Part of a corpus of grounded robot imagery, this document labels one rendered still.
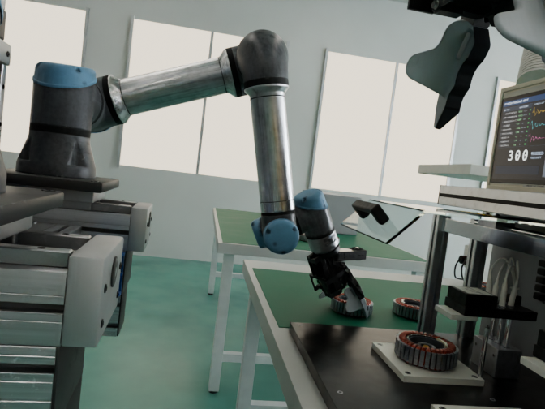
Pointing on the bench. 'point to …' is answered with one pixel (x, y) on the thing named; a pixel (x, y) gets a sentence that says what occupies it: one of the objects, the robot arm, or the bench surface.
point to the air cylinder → (497, 358)
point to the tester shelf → (495, 200)
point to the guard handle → (371, 211)
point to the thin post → (483, 351)
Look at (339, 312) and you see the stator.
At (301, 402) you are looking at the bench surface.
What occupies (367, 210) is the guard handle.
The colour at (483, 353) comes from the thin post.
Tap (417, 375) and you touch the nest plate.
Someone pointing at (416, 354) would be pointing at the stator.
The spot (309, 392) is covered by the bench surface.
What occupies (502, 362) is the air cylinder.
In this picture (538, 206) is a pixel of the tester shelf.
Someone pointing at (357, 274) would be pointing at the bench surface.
